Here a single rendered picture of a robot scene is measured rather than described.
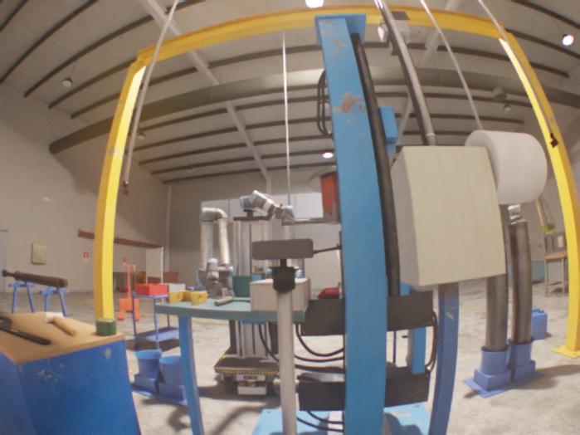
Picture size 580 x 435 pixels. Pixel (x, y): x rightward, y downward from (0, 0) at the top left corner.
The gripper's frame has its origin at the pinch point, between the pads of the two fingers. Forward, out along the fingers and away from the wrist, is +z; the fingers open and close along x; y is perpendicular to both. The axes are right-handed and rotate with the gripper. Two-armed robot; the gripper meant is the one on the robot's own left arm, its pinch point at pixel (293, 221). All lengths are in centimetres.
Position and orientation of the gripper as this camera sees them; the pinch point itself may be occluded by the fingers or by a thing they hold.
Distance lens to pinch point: 173.1
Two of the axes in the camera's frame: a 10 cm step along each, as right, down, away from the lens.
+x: 1.2, 1.8, 9.8
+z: 8.3, 5.2, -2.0
